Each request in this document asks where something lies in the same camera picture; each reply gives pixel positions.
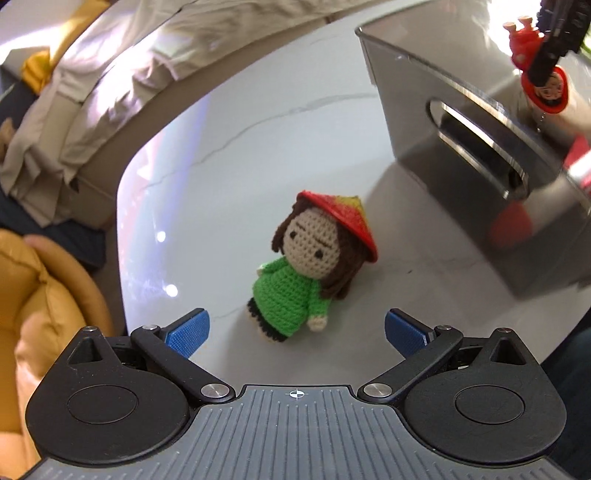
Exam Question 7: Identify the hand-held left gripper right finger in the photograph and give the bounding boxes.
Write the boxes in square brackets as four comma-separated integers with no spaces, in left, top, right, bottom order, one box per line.
[362,308,533,404]

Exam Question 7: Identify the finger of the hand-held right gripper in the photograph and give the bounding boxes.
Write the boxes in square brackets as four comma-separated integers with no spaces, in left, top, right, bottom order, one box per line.
[525,0,591,87]

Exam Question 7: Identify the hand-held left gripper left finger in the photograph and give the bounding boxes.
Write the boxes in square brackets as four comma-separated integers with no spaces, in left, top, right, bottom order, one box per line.
[68,308,237,404]

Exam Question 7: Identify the green crochet doll red hat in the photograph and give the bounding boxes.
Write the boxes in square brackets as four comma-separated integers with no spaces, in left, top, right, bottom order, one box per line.
[246,189,379,343]

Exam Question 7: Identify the clear acrylic box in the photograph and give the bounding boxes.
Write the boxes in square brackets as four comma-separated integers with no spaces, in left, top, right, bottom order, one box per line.
[355,0,591,298]

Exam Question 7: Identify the white marble desktop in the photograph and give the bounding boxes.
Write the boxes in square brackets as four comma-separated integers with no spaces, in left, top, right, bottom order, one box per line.
[115,8,591,370]

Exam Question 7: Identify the yellow leather chair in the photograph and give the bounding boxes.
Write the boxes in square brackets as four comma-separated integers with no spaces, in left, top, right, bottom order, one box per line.
[0,228,115,480]

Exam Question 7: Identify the dark blue mat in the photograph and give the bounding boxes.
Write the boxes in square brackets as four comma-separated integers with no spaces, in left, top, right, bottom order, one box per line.
[0,182,110,274]

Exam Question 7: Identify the beige upholstered sofa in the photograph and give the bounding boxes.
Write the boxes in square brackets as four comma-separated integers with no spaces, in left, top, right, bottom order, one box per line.
[69,0,370,234]

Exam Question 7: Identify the beige sofa with blanket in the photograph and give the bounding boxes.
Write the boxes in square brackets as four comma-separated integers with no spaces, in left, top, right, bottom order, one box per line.
[0,0,345,224]

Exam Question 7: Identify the yellow cloth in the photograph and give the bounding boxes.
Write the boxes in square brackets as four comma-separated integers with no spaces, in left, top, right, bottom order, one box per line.
[20,0,108,89]

